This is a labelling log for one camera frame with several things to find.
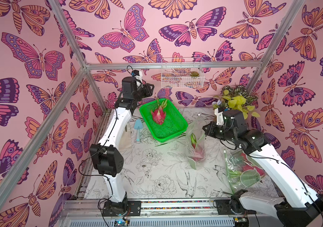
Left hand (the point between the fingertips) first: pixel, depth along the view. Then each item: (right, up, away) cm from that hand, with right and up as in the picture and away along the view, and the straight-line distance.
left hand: (155, 85), depth 80 cm
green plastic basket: (+13, -24, +30) cm, 40 cm away
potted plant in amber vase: (+51, -6, +9) cm, 52 cm away
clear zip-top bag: (+50, -49, 0) cm, 70 cm away
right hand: (+25, -23, -10) cm, 35 cm away
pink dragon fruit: (+1, -15, +23) cm, 28 cm away
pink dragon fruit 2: (+22, -37, -10) cm, 44 cm away
